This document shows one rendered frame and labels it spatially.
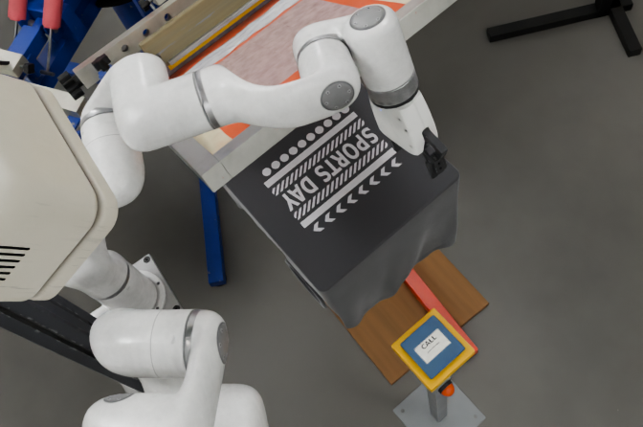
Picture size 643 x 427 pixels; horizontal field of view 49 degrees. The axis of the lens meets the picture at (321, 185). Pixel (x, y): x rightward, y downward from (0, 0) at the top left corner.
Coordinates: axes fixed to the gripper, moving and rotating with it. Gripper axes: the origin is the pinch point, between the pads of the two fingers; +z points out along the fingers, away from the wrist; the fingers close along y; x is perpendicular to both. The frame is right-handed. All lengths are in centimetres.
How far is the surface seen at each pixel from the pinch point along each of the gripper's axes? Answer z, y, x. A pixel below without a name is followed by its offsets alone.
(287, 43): -0.4, -45.2, 3.0
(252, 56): 1, -51, -3
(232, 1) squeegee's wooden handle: 0, -72, 4
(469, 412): 148, -24, -4
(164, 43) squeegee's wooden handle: -1, -73, -14
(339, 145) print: 40, -53, 6
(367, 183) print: 44, -40, 4
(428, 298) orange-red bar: 131, -57, 12
